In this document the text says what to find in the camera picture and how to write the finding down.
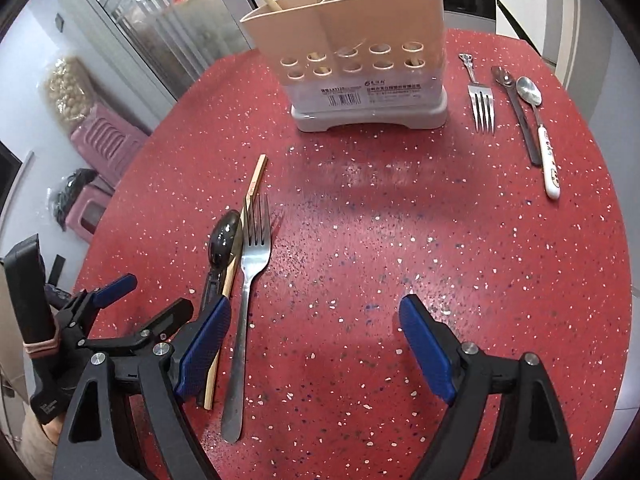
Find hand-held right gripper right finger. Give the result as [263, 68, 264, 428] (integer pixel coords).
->
[398, 294, 576, 480]

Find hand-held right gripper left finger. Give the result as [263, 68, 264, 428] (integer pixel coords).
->
[52, 296, 233, 480]

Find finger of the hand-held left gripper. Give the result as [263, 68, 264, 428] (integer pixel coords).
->
[80, 298, 195, 361]
[70, 273, 139, 321]

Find large silver fork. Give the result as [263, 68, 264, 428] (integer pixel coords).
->
[220, 194, 273, 444]

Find black spoon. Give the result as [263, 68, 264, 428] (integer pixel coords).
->
[200, 209, 242, 321]

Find beige cutlery holder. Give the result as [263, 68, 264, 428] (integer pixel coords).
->
[239, 0, 449, 133]

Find pink plastic stool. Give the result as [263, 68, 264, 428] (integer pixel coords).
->
[70, 105, 151, 186]
[65, 182, 108, 246]

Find clear bag of dark goods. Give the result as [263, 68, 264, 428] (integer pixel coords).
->
[50, 167, 101, 231]

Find clear bag of nuts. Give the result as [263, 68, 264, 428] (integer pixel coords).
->
[42, 55, 96, 131]

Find small ornate silver fork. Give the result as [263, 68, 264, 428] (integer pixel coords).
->
[458, 53, 496, 135]

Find glass door cabinet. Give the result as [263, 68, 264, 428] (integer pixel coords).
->
[65, 0, 251, 111]

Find pink hair tie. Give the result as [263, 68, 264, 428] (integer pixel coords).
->
[22, 336, 63, 358]

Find white handled silver spoon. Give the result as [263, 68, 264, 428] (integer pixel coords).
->
[516, 76, 561, 201]

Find dark brown handled spoon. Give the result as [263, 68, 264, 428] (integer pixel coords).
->
[491, 65, 543, 167]

